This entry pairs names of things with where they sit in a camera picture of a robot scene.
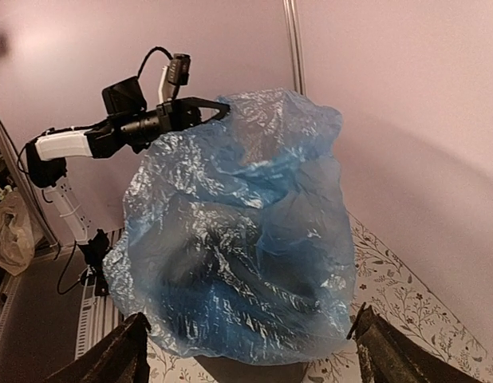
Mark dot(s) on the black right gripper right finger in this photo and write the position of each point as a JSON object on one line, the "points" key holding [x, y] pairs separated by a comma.
{"points": [[386, 355]]}

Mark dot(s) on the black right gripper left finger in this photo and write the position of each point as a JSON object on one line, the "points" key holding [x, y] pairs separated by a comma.
{"points": [[121, 356]]}

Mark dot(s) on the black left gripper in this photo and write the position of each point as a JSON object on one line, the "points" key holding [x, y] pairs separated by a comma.
{"points": [[130, 123]]}

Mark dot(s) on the dark grey trash bin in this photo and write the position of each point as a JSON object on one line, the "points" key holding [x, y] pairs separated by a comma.
{"points": [[225, 370]]}

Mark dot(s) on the blue plastic trash bag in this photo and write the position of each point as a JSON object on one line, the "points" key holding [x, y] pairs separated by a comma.
{"points": [[237, 242]]}

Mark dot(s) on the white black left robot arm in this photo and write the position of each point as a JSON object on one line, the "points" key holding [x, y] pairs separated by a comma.
{"points": [[46, 168]]}

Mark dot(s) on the floral patterned table mat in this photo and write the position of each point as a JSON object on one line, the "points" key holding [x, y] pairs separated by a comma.
{"points": [[394, 292]]}

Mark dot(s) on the beige plastic bag outside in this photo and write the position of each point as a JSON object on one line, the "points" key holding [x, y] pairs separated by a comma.
{"points": [[17, 245]]}

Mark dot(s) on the aluminium front rail frame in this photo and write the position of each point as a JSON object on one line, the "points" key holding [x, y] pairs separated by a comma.
{"points": [[97, 318]]}

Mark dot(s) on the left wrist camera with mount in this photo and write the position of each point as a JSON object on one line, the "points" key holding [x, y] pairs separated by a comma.
{"points": [[174, 75]]}

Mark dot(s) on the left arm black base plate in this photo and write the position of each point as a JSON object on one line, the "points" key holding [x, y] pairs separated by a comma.
{"points": [[94, 252]]}

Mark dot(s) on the left aluminium corner post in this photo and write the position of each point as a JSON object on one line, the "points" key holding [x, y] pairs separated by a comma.
{"points": [[295, 44]]}

